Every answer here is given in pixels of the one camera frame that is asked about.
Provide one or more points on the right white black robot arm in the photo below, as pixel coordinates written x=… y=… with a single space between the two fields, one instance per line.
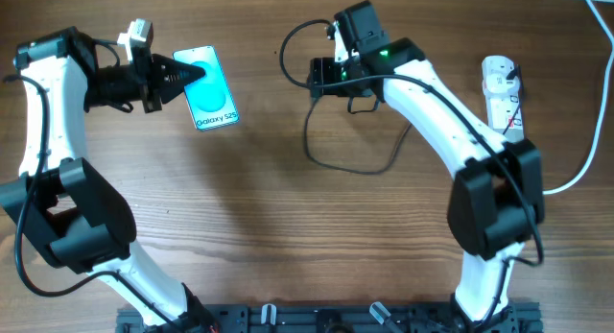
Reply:
x=496 y=203

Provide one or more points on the blue screen Galaxy smartphone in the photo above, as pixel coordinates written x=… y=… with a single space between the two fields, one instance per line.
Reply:
x=209 y=98

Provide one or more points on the white power strip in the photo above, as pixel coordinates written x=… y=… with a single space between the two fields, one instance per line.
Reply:
x=504 y=114

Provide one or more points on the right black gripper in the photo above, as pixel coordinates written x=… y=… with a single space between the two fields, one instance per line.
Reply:
x=323 y=70

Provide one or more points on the white USB charger plug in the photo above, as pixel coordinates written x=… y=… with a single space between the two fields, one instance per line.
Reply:
x=500 y=83

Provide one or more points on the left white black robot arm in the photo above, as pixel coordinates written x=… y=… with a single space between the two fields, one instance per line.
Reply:
x=60 y=203

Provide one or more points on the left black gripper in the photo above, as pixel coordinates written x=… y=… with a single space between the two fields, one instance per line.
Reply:
x=159 y=67

